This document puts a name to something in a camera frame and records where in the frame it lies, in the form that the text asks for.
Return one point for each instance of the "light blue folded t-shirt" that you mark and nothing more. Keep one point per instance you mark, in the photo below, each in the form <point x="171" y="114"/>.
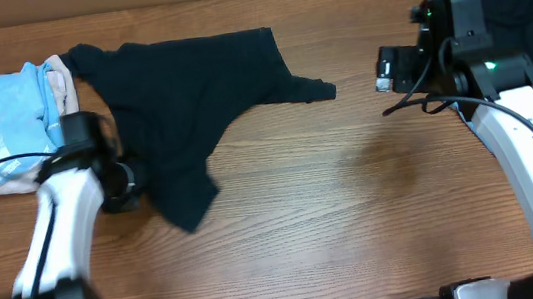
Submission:
<point x="29" y="120"/>

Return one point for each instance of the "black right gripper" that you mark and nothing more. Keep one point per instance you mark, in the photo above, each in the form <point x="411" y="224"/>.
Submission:
<point x="399" y="61"/>

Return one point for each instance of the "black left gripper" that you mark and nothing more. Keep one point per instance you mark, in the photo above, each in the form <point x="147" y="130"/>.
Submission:
<point x="113" y="205"/>

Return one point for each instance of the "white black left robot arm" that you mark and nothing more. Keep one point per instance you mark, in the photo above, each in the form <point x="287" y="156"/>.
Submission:
<point x="82" y="178"/>

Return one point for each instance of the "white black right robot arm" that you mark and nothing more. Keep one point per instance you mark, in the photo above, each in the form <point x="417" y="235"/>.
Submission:
<point x="456" y="62"/>

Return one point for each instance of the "black t-shirt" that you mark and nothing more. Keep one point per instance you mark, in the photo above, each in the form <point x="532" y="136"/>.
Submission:
<point x="173" y="101"/>

